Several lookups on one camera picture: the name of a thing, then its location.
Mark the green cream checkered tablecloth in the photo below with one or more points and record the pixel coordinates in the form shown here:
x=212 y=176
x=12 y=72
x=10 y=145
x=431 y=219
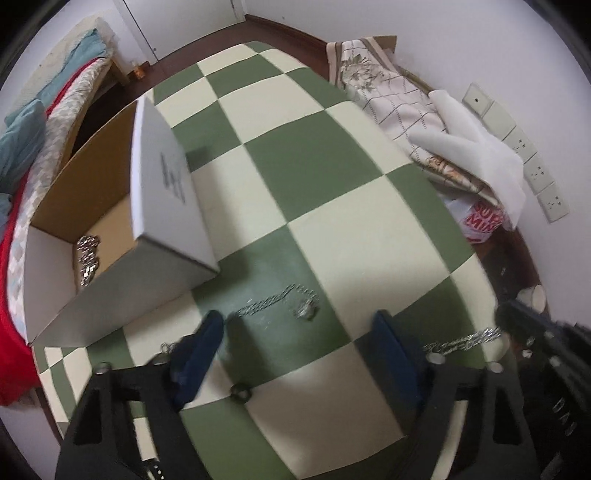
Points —
x=323 y=221

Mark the small orange jar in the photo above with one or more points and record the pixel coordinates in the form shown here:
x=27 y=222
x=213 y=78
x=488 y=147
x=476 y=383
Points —
x=139 y=71

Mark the white wall socket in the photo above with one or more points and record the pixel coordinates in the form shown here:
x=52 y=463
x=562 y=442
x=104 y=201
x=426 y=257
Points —
x=539 y=174
x=521 y=143
x=554 y=203

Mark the white cloth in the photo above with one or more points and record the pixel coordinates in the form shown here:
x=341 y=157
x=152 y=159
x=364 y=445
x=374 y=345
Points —
x=475 y=143

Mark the patterned beige quilt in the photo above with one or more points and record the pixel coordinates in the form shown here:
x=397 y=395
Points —
x=60 y=120

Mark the teal pillow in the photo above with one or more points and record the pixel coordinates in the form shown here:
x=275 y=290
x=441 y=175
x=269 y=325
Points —
x=21 y=138

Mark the white cardboard box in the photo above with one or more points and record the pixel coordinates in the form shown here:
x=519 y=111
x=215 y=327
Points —
x=161 y=221

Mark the floral patterned cloth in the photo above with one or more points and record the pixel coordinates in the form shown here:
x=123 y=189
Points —
x=392 y=101

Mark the white paper cup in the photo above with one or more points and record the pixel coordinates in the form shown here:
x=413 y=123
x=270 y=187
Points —
x=533 y=296

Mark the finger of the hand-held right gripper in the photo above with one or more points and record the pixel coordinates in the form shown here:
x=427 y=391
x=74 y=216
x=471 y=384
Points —
x=519 y=318

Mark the white door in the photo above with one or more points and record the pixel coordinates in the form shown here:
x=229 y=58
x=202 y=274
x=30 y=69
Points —
x=184 y=23

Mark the red white plastic bag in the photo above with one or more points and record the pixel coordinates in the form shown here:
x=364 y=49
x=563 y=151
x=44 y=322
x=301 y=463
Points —
x=480 y=217

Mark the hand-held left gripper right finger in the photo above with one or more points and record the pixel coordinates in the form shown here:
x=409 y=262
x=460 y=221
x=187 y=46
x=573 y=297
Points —
x=395 y=360

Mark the teal blanket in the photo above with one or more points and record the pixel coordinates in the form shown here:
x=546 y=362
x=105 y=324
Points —
x=78 y=60

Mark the wooden bed frame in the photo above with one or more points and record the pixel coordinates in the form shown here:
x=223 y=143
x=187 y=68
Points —
x=119 y=71

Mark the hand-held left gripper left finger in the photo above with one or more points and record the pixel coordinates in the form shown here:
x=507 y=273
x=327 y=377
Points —
x=202 y=355

